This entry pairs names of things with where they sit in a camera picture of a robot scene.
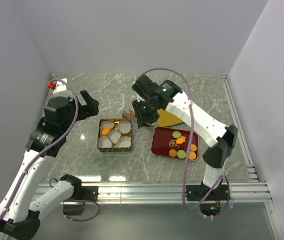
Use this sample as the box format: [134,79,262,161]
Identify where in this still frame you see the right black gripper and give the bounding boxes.
[131,97,160,129]

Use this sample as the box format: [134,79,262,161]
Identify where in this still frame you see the green round cookie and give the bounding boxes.
[172,131,181,139]
[177,150,186,159]

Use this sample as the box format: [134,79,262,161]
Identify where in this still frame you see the orange fish cookie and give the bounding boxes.
[101,126,112,136]
[176,136,186,145]

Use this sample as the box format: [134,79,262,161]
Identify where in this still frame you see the orange swirl cookie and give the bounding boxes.
[168,149,177,158]

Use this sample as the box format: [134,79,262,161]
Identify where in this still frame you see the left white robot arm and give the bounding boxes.
[0,90,99,240]

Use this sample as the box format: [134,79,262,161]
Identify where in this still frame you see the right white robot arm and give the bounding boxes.
[132,75,238,200]

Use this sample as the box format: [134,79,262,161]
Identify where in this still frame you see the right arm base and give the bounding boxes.
[185,183,232,218]

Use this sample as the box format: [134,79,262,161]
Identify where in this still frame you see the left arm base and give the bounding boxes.
[62,186,99,219]

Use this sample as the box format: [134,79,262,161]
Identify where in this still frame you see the gold tin lid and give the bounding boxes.
[157,109,183,127]

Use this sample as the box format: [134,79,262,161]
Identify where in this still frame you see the white paper cup top right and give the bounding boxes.
[117,120,131,134]

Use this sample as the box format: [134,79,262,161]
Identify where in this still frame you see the white paper cup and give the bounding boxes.
[107,129,121,144]
[98,135,113,149]
[117,120,131,134]
[115,136,131,148]
[100,121,114,133]

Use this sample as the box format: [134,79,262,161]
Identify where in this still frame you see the white paper cup top left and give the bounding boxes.
[100,121,114,133]

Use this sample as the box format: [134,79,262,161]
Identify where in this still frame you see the red lacquer tray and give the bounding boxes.
[151,126,190,160]

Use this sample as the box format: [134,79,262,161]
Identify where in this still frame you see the white paper cup bottom left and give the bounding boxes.
[98,135,113,149]

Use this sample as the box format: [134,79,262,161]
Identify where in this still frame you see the white paper cup bottom right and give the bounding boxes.
[115,136,131,148]

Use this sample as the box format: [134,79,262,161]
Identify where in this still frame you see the square cookie tin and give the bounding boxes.
[97,118,132,153]

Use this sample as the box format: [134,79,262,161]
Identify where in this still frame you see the white paper cup centre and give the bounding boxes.
[107,129,121,144]

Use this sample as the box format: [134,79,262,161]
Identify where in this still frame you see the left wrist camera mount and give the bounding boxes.
[47,81,72,98]

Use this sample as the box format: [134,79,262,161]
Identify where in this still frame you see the aluminium rail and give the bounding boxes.
[35,181,274,205]

